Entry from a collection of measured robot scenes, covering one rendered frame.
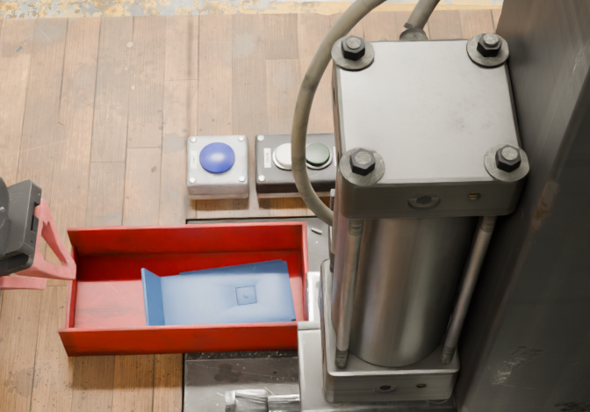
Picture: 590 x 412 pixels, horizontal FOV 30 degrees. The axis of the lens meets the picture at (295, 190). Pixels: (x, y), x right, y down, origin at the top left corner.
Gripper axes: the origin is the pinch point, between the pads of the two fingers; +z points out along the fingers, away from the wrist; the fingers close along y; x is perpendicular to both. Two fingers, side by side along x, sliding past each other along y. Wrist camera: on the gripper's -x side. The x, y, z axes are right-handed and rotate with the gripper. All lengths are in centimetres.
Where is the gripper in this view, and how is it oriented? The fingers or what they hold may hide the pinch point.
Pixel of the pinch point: (53, 273)
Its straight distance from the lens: 98.3
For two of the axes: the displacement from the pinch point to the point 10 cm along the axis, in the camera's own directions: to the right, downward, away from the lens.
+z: 5.0, 4.6, 7.4
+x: -0.1, -8.5, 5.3
